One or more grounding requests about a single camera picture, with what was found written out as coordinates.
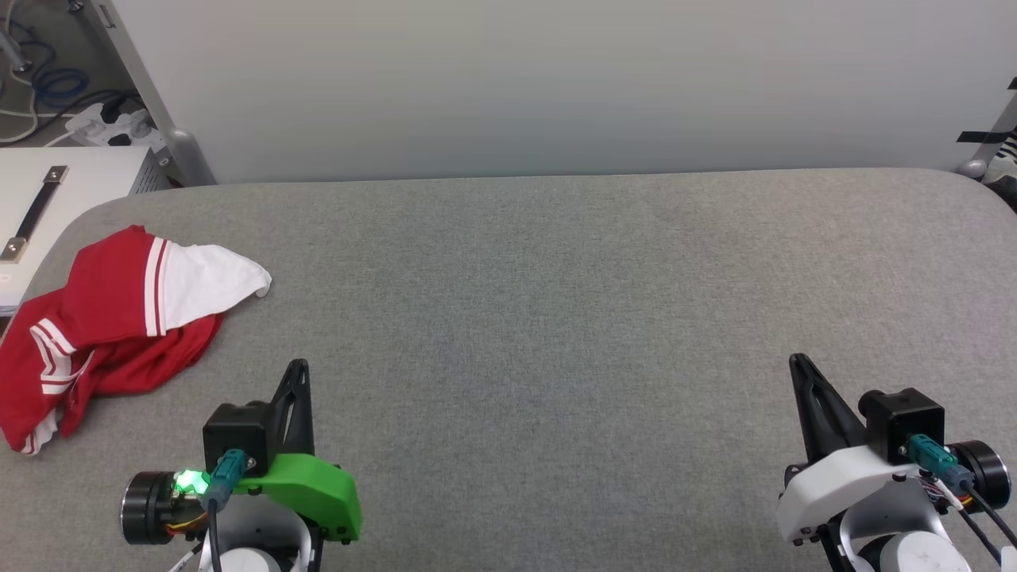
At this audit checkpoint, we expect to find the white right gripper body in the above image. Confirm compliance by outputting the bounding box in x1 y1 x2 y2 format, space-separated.
777 441 1011 545

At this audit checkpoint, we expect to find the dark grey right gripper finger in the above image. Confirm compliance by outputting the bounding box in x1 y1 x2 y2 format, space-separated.
797 355 867 458
789 354 823 463

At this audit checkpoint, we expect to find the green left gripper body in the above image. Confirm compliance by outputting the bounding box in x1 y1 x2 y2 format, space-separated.
123 453 364 546

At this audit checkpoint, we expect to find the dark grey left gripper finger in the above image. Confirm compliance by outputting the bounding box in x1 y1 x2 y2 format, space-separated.
292 364 315 456
269 359 303 458

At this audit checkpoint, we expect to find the red and white garment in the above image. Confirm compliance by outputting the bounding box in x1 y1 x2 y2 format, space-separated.
0 226 273 455

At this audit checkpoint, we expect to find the black and white striped shoe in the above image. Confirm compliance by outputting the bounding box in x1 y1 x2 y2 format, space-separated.
984 131 1017 212

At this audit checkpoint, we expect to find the white power strip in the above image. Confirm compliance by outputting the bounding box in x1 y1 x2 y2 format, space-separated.
64 103 157 149

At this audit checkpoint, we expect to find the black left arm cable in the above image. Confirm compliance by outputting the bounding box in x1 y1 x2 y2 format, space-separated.
197 449 249 572

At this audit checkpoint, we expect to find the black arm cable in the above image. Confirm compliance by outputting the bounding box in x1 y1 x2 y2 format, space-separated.
906 435 1017 569
197 449 249 572

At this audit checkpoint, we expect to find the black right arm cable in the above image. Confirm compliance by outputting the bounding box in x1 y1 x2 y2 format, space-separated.
906 435 1017 569

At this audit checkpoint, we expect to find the white box with strap handle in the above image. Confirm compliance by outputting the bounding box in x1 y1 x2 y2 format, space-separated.
0 146 172 315

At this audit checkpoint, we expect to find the grey metal frame post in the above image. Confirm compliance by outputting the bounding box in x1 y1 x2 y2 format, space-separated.
956 79 1017 180
86 0 217 188

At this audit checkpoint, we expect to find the blue coiled cable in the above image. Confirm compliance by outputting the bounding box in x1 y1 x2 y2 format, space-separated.
30 67 90 109

